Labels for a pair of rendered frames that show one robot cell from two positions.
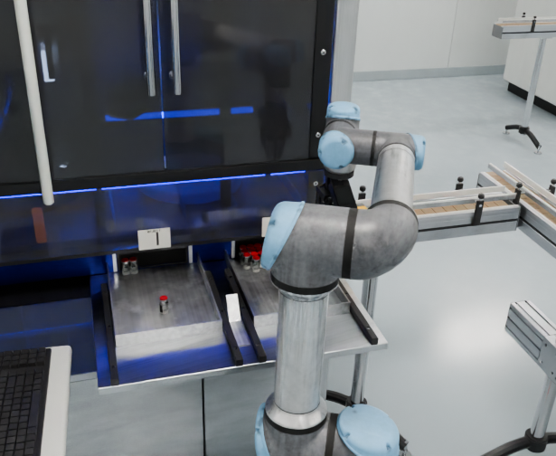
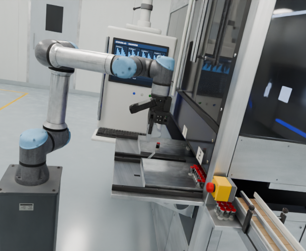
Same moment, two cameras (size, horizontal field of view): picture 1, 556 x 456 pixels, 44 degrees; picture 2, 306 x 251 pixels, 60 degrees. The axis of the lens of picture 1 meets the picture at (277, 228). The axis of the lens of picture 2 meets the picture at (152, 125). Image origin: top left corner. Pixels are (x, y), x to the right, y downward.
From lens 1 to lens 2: 2.06 m
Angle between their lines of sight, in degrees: 89
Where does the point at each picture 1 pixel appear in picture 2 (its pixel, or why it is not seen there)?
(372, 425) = (32, 133)
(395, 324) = not seen: outside the picture
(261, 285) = (175, 173)
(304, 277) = not seen: hidden behind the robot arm
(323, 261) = not seen: hidden behind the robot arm
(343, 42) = (241, 49)
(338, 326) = (133, 184)
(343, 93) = (233, 85)
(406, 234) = (38, 46)
